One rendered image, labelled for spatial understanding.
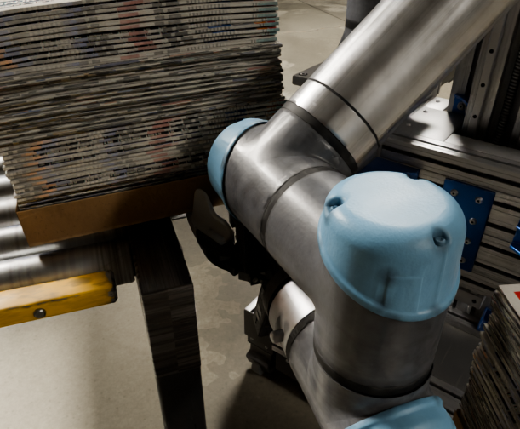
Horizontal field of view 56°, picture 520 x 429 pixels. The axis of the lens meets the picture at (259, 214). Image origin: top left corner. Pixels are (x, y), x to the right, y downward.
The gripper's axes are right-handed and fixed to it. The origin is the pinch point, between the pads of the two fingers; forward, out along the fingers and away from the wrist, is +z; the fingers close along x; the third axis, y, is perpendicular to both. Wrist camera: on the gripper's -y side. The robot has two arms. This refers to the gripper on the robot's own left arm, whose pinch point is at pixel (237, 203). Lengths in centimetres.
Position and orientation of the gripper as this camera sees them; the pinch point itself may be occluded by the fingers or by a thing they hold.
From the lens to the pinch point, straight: 58.4
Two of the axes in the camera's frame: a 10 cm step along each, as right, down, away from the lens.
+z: -3.3, -5.2, 7.9
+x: -9.4, 1.9, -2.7
